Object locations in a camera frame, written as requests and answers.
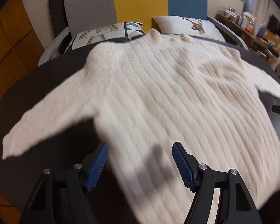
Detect cat print pillow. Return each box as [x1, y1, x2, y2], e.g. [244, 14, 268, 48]
[65, 21, 145, 53]

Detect white knitted sweater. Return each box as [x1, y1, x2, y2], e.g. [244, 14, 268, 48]
[2, 28, 280, 224]

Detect black television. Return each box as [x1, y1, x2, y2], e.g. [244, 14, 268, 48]
[268, 14, 280, 38]

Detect deer print pillow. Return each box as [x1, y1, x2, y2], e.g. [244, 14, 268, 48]
[152, 16, 225, 42]

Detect grey yellow blue sofa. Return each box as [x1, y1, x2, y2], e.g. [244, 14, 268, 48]
[38, 0, 249, 67]

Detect cluster of jars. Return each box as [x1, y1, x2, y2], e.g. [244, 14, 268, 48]
[222, 7, 242, 22]

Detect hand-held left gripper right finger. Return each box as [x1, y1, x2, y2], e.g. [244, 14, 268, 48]
[172, 142, 263, 224]

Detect white storage box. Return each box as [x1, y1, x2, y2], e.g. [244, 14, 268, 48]
[241, 12, 256, 28]

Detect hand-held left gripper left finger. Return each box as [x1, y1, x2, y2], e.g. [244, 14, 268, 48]
[19, 142, 109, 224]

